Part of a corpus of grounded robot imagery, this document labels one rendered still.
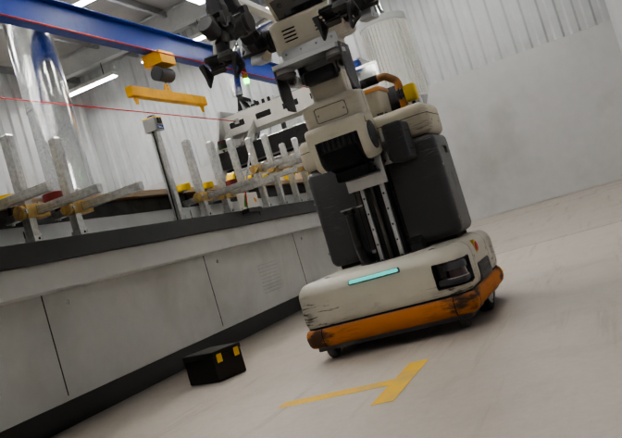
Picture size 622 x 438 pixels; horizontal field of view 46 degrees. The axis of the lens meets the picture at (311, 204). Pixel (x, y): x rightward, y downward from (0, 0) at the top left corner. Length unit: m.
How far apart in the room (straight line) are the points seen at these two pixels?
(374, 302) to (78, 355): 1.27
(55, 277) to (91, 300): 0.46
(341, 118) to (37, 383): 1.48
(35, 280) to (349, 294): 1.10
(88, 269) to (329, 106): 1.13
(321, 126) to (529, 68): 10.10
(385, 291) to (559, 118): 10.11
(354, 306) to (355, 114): 0.66
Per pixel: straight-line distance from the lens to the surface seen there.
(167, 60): 9.43
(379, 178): 2.75
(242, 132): 7.19
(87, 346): 3.22
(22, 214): 2.81
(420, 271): 2.49
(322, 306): 2.62
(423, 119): 2.81
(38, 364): 3.01
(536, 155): 12.50
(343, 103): 2.62
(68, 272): 2.92
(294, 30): 2.72
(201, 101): 9.97
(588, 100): 12.50
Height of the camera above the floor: 0.42
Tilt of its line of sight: 3 degrees up
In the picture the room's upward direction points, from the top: 17 degrees counter-clockwise
